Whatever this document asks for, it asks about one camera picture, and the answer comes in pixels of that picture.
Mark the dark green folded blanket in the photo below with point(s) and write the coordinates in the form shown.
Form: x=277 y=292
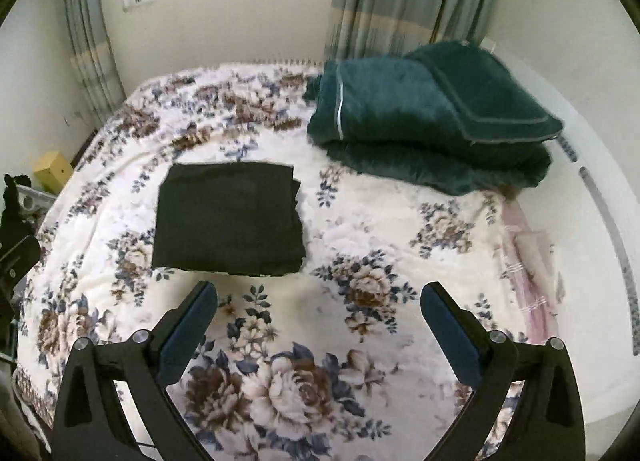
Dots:
x=447 y=115

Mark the left striped curtain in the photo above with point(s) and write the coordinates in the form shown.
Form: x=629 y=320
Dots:
x=92 y=58

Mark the white headboard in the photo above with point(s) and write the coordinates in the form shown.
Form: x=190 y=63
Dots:
x=588 y=209

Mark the black equipment at left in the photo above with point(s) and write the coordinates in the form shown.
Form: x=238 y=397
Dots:
x=23 y=211

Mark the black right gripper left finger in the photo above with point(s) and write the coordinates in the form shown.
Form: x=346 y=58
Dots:
x=104 y=386

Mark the black small garment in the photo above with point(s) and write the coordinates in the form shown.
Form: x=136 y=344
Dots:
x=238 y=218

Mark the floral bed sheet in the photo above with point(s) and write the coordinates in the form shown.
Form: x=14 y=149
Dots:
x=333 y=362

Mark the pink cloth at bedside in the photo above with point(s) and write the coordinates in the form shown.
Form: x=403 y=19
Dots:
x=531 y=269

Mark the yellow box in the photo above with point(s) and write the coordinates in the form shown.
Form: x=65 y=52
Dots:
x=52 y=171

